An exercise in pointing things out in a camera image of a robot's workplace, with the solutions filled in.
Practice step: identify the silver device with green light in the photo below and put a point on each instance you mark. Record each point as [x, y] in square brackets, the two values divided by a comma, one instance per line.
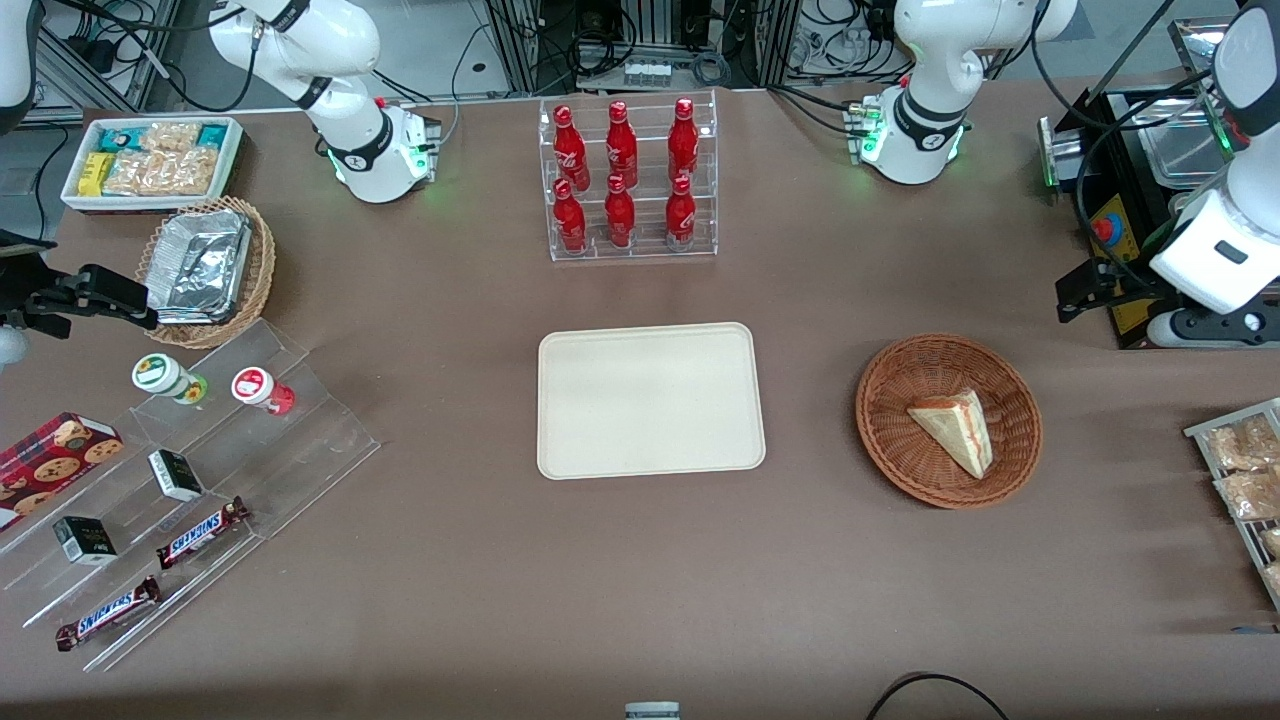
[1060, 155]

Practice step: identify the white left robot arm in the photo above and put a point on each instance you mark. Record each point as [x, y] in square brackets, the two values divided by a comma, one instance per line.
[920, 60]

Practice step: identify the oval tan wicker basket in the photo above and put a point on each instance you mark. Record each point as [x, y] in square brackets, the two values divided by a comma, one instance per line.
[262, 270]

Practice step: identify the green lid yogurt cup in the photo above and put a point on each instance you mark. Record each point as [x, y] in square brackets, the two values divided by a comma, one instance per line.
[160, 375]

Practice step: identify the white snack bin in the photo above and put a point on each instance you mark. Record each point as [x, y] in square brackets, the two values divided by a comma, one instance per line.
[235, 160]

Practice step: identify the white power strip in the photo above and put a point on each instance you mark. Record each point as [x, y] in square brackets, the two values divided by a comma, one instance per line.
[647, 73]

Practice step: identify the aluminium frame rack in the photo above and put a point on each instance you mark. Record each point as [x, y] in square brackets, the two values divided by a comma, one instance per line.
[530, 40]

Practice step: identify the teal snack packet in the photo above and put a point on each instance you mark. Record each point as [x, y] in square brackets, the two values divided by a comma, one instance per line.
[213, 134]
[120, 138]

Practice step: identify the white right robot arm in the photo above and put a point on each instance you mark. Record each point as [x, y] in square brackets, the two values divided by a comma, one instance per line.
[340, 40]

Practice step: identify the aluminium foil container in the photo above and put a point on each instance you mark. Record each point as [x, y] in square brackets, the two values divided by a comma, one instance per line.
[200, 265]

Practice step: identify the steel tray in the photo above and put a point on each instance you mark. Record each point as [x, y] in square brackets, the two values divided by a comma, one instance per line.
[1180, 152]

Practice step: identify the red cola bottle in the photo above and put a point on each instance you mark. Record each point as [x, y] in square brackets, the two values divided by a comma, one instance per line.
[569, 222]
[569, 150]
[619, 218]
[683, 142]
[621, 148]
[680, 215]

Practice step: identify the clear cracker bag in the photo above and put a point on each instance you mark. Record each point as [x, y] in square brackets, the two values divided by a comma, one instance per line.
[170, 137]
[132, 175]
[192, 172]

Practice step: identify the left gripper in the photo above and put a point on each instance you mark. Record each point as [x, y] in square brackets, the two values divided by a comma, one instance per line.
[1127, 283]

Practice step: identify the yellow snack packet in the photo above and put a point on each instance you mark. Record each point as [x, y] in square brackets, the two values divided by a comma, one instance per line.
[95, 173]

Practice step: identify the round brown wicker basket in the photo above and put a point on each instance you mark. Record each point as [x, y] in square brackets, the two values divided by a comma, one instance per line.
[900, 450]

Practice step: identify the triangle sandwich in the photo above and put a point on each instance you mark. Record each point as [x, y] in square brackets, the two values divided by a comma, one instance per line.
[955, 425]

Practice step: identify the snickers bar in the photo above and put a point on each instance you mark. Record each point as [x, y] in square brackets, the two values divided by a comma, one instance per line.
[108, 612]
[200, 533]

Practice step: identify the small black box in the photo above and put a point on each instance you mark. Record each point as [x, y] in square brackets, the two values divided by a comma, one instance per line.
[176, 475]
[85, 541]

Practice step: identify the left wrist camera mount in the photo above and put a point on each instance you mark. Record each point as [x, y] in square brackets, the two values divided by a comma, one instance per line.
[1220, 328]

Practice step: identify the red cookie box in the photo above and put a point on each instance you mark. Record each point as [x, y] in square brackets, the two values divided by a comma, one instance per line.
[55, 460]

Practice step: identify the clear acrylic stepped shelf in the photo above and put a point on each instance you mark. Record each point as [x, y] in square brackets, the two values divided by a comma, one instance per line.
[300, 440]

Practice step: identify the clear acrylic bottle rack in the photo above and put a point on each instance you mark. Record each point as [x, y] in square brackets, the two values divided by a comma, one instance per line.
[645, 250]

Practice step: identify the cream plastic tray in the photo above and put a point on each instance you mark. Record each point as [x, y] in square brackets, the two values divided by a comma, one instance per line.
[650, 400]

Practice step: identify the grey object at table edge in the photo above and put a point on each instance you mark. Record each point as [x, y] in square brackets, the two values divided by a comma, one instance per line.
[652, 711]

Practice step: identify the red lid yogurt cup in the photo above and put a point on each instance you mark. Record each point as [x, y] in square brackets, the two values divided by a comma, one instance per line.
[255, 387]

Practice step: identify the clear bag of biscuits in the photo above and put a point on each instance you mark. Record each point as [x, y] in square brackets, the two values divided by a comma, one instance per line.
[1250, 495]
[1272, 542]
[1274, 578]
[1240, 445]

